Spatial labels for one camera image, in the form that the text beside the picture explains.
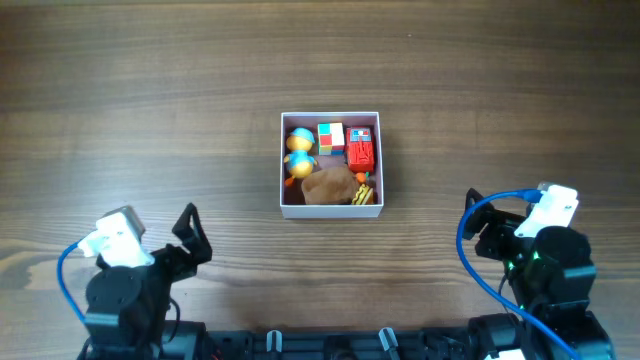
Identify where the colourful puzzle cube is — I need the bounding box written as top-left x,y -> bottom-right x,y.
317,122 -> 345,156

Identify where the red toy truck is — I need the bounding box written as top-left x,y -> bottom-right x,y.
346,127 -> 375,173

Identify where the white box pink interior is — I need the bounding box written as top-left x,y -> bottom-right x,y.
279,112 -> 385,219

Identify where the yellow duck toy blue cap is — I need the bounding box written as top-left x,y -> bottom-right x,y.
283,128 -> 317,187

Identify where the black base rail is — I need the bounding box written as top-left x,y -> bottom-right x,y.
164,327 -> 501,360

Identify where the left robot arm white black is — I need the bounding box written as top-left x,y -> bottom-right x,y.
78,203 -> 216,359

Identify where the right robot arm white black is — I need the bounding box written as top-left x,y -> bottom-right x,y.
456,183 -> 616,360

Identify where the brown plush capybara with orange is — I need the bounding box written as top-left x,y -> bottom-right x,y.
301,165 -> 367,205

